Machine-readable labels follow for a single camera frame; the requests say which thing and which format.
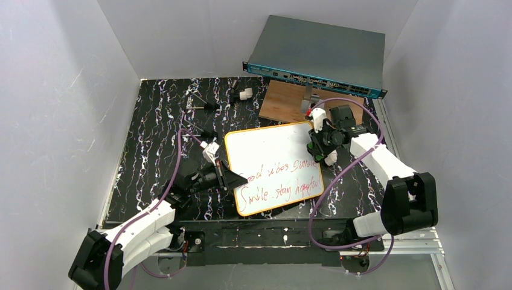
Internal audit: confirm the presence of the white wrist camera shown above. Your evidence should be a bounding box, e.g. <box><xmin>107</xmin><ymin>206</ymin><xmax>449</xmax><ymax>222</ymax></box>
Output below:
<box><xmin>200</xmin><ymin>141</ymin><xmax>220</xmax><ymax>164</ymax></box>
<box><xmin>306</xmin><ymin>108</ymin><xmax>327</xmax><ymax>133</ymax></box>

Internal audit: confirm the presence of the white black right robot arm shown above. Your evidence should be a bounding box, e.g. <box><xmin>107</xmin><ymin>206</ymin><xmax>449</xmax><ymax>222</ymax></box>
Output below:
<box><xmin>306</xmin><ymin>105</ymin><xmax>438</xmax><ymax>251</ymax></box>

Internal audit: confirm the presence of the grey metal bracket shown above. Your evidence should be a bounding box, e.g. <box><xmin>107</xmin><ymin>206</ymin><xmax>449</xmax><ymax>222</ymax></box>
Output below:
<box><xmin>301</xmin><ymin>85</ymin><xmax>320</xmax><ymax>114</ymax></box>

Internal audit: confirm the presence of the orange framed whiteboard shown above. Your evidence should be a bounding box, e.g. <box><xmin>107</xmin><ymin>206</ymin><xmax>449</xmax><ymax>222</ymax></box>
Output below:
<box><xmin>224</xmin><ymin>121</ymin><xmax>324</xmax><ymax>216</ymax></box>

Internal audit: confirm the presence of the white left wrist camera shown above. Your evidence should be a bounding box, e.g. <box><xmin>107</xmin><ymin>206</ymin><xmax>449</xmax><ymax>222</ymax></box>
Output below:
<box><xmin>200</xmin><ymin>141</ymin><xmax>220</xmax><ymax>164</ymax></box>

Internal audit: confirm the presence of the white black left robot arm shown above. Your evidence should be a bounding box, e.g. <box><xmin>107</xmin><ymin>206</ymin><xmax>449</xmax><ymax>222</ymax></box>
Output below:
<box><xmin>68</xmin><ymin>160</ymin><xmax>248</xmax><ymax>289</ymax></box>

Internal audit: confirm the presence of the teal network switch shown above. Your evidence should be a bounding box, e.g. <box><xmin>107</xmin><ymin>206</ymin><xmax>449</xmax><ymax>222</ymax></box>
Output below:
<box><xmin>242</xmin><ymin>15</ymin><xmax>387</xmax><ymax>99</ymax></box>

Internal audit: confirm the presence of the green black whiteboard eraser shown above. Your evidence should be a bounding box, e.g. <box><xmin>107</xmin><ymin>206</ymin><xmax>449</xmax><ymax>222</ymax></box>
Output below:
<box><xmin>307</xmin><ymin>141</ymin><xmax>325</xmax><ymax>163</ymax></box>

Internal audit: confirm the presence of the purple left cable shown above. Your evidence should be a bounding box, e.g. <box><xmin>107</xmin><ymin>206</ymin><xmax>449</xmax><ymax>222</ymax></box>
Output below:
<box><xmin>103</xmin><ymin>127</ymin><xmax>208</xmax><ymax>290</ymax></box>

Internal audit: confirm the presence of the brown wooden board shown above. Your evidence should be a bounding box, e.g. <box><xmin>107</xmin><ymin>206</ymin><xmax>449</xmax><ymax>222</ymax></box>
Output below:
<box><xmin>259</xmin><ymin>80</ymin><xmax>365</xmax><ymax>123</ymax></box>

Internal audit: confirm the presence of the white pipe elbow fitting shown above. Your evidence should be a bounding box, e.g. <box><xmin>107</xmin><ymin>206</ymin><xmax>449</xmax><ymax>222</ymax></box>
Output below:
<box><xmin>324</xmin><ymin>151</ymin><xmax>338</xmax><ymax>166</ymax></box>

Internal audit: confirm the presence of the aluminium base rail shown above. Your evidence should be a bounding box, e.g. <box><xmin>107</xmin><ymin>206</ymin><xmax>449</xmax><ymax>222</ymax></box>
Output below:
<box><xmin>74</xmin><ymin>226</ymin><xmax>455</xmax><ymax>290</ymax></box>

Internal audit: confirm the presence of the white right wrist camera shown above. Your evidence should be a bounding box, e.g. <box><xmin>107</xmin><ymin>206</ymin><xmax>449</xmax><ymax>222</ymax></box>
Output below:
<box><xmin>306</xmin><ymin>108</ymin><xmax>327</xmax><ymax>133</ymax></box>

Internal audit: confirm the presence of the white black pipe fitting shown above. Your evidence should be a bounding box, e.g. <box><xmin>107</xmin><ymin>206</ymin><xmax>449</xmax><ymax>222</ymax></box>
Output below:
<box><xmin>229</xmin><ymin>88</ymin><xmax>253</xmax><ymax>103</ymax></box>

